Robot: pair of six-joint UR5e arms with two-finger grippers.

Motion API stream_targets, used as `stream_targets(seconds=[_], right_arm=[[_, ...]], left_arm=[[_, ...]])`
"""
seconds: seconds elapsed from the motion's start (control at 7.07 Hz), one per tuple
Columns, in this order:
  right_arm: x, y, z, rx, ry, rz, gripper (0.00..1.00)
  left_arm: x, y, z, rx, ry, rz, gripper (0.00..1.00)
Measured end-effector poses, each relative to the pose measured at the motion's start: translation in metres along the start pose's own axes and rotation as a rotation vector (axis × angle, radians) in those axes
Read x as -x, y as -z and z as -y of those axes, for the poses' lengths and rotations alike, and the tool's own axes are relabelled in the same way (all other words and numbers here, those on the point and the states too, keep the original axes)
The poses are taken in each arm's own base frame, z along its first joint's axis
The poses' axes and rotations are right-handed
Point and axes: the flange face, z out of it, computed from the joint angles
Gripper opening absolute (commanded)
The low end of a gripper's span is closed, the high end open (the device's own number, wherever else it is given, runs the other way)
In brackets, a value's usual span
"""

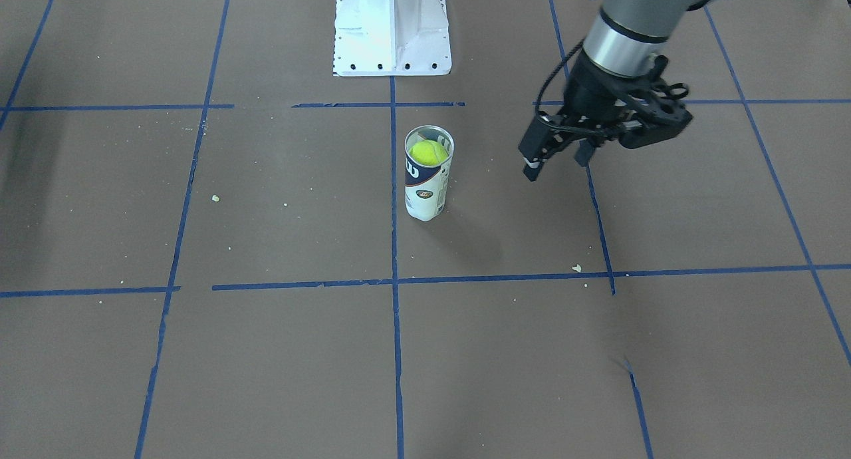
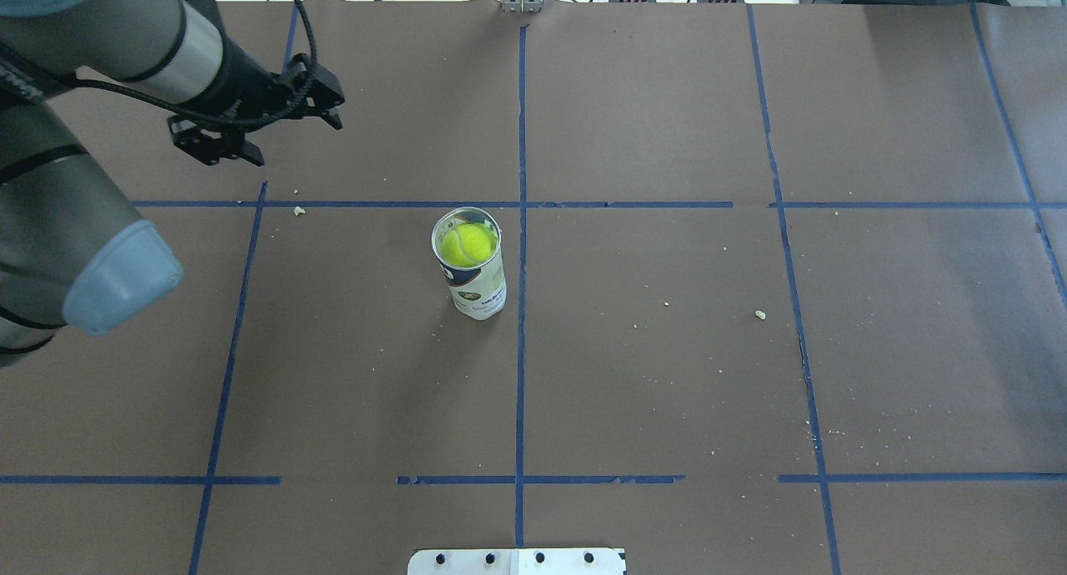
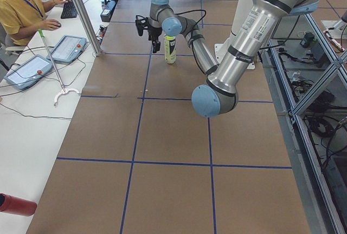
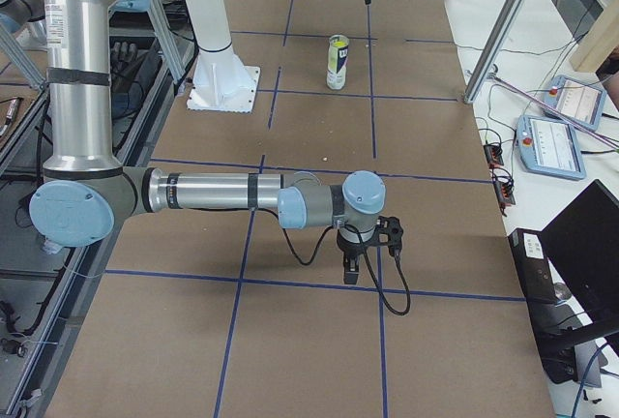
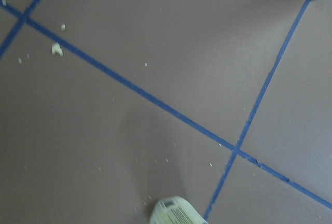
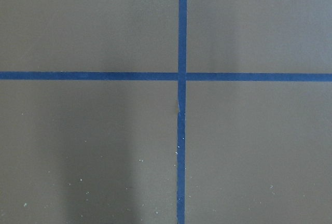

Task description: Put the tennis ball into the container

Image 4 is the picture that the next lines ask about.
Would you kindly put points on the yellow Wilson tennis ball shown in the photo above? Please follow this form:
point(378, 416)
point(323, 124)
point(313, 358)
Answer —
point(338, 42)

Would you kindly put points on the clear tennis ball can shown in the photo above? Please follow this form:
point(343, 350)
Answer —
point(336, 67)

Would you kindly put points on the black computer box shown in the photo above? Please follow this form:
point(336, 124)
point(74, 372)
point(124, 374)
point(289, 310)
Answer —
point(533, 270)

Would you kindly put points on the near teach pendant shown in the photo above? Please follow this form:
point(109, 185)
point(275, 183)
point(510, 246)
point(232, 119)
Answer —
point(549, 147)

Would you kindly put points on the teach pendant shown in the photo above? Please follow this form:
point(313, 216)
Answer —
point(549, 147)
point(579, 100)

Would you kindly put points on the black monitor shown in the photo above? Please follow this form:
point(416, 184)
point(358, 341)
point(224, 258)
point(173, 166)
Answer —
point(582, 244)

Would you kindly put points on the far teach pendant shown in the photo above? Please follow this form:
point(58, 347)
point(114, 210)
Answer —
point(579, 100)

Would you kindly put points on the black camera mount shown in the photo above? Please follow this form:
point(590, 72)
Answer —
point(388, 233)

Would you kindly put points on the aluminium frame post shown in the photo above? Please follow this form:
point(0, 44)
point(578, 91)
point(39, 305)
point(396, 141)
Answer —
point(494, 44)

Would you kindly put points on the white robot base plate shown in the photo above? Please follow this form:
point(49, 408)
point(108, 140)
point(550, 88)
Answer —
point(217, 91)

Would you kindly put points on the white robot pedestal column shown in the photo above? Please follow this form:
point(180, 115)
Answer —
point(211, 32)

